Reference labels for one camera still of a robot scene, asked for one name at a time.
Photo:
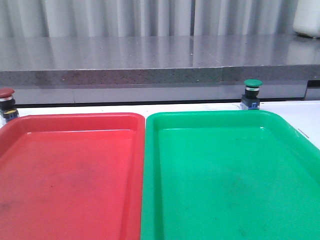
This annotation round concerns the green plastic tray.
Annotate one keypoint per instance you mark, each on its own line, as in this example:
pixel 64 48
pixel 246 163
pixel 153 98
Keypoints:
pixel 229 175

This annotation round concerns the red mushroom push button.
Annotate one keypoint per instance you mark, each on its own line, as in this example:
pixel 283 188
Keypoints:
pixel 8 110

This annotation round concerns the grey stone counter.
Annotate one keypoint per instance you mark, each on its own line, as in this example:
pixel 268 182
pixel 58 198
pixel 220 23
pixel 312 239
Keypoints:
pixel 67 62

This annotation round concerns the green mushroom push button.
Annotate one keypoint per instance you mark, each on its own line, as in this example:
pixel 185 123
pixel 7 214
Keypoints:
pixel 250 100

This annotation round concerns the white container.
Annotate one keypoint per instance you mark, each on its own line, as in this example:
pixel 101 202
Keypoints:
pixel 307 18

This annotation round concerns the red plastic tray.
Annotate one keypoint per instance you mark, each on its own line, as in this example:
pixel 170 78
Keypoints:
pixel 72 177

